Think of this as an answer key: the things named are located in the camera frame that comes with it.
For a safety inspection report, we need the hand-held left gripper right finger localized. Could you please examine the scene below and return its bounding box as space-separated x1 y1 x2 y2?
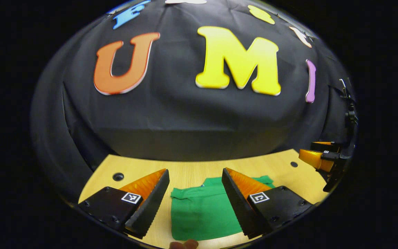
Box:
221 167 314 240

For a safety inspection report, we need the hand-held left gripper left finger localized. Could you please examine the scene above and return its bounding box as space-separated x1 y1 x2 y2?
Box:
77 168 170 239

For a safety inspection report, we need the green T-shirt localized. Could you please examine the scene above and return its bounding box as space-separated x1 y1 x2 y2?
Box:
170 175 275 241

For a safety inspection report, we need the black backdrop cloth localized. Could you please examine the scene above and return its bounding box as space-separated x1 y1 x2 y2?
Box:
30 0 357 203

